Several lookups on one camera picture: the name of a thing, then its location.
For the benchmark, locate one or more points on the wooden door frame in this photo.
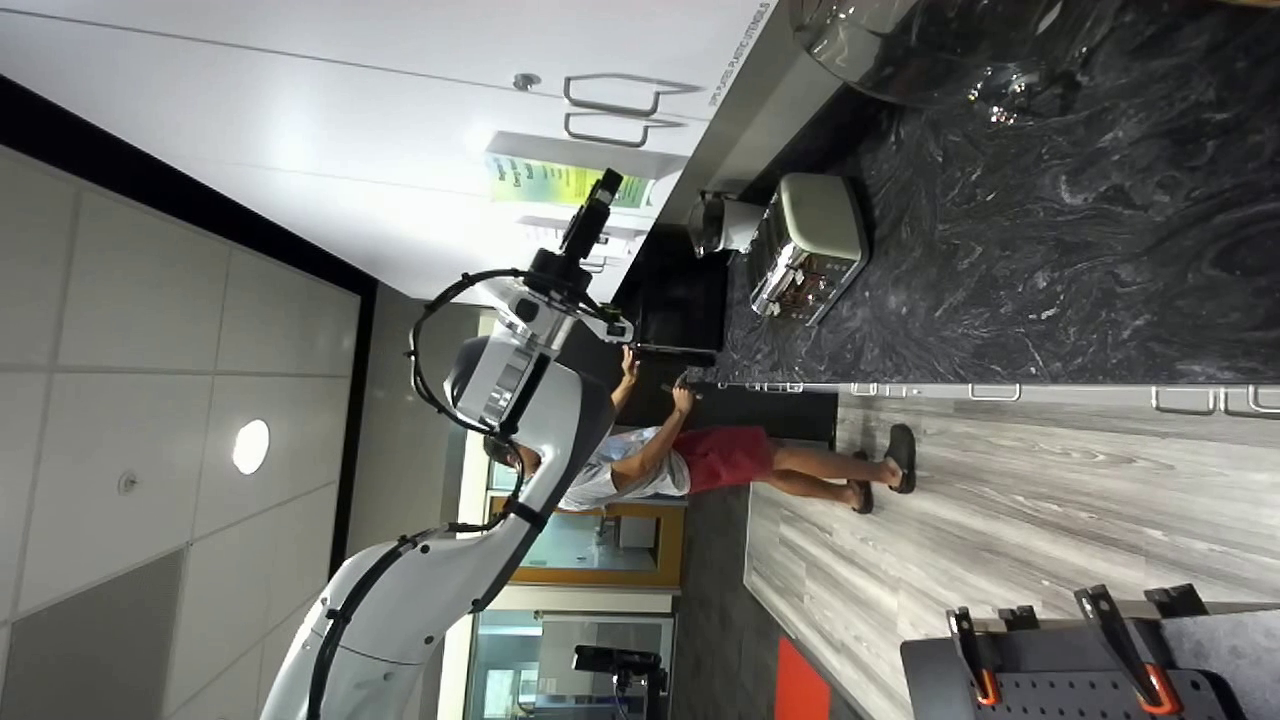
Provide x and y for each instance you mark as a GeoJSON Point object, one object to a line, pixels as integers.
{"type": "Point", "coordinates": [601, 580]}

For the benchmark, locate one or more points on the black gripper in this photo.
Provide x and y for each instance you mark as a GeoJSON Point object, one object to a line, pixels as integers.
{"type": "Point", "coordinates": [583, 232]}

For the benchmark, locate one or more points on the black orange clamp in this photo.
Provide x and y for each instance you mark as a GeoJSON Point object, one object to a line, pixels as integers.
{"type": "Point", "coordinates": [973, 660]}
{"type": "Point", "coordinates": [1134, 660]}

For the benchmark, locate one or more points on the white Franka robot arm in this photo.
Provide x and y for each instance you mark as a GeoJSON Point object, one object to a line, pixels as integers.
{"type": "Point", "coordinates": [401, 601]}

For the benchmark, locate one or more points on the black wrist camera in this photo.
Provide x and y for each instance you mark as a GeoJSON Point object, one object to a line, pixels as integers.
{"type": "Point", "coordinates": [556, 273]}

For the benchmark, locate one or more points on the silver toaster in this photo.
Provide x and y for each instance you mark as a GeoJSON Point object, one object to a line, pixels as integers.
{"type": "Point", "coordinates": [815, 225]}

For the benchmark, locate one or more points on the green paper poster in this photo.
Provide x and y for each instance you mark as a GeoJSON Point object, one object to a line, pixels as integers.
{"type": "Point", "coordinates": [547, 182]}

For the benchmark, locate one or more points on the clear glass electric kettle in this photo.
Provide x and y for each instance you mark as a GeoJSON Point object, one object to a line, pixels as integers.
{"type": "Point", "coordinates": [866, 45]}

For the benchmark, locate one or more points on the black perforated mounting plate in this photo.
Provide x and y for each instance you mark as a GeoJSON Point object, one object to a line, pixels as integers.
{"type": "Point", "coordinates": [1067, 684]}

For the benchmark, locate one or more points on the red floor mat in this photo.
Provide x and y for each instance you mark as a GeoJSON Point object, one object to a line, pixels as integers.
{"type": "Point", "coordinates": [801, 680]}

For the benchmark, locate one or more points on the black monitor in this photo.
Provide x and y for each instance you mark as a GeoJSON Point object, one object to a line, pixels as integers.
{"type": "Point", "coordinates": [621, 660]}

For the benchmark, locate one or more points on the white cabinet door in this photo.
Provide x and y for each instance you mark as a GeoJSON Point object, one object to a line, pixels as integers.
{"type": "Point", "coordinates": [401, 35]}
{"type": "Point", "coordinates": [334, 175]}

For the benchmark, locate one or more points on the round silver cabinet lock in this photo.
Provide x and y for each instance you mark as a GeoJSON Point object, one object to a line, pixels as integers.
{"type": "Point", "coordinates": [526, 83]}

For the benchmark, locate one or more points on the person in red shorts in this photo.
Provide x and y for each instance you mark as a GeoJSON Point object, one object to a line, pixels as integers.
{"type": "Point", "coordinates": [705, 458]}

